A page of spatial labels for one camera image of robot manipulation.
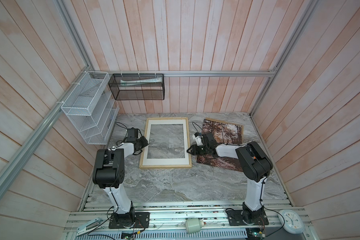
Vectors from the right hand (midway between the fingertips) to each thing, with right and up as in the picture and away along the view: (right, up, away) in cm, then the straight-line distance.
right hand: (188, 150), depth 98 cm
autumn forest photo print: (+26, +12, +10) cm, 30 cm away
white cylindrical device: (0, -29, -33) cm, 44 cm away
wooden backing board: (+40, +7, +6) cm, 41 cm away
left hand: (-29, +5, +2) cm, 29 cm away
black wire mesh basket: (-36, +45, +5) cm, 57 cm away
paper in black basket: (-36, +43, -8) cm, 57 cm away
